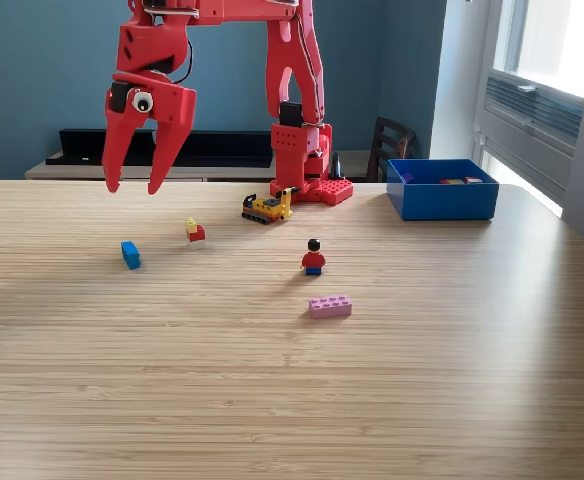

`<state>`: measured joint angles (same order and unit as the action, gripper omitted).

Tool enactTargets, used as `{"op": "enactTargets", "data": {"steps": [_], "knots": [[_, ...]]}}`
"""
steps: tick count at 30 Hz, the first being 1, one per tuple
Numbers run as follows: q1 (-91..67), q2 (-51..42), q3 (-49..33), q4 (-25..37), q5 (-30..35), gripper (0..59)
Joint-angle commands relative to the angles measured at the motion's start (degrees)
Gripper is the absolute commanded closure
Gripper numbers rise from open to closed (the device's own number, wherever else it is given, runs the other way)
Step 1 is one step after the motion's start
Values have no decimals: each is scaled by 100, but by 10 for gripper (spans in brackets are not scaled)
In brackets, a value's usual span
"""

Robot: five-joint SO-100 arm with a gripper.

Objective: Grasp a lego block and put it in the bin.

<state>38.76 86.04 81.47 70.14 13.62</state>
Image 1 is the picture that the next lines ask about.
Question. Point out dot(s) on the blue brick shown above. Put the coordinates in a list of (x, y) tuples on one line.
[(131, 255)]

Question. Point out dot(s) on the yellow toy digger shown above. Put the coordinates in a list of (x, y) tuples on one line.
[(264, 207)]

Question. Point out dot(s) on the tan orange red brick stack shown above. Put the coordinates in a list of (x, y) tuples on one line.
[(452, 181)]

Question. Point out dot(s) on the red and white brick stack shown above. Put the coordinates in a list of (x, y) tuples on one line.
[(473, 180)]

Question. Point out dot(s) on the blue plastic bin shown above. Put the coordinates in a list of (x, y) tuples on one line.
[(442, 202)]

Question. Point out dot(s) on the pale wooden sideboard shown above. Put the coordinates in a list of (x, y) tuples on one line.
[(72, 172)]

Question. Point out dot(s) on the small red yellow brick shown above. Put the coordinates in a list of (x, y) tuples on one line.
[(196, 234)]

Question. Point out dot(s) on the toy figure red shirt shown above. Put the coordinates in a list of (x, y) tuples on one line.
[(313, 260)]

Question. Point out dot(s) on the dark wooden chair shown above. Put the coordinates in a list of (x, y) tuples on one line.
[(389, 145)]

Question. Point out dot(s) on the window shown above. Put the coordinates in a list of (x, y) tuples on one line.
[(552, 40)]

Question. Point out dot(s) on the grey wall heater unit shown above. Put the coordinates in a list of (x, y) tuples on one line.
[(527, 130)]

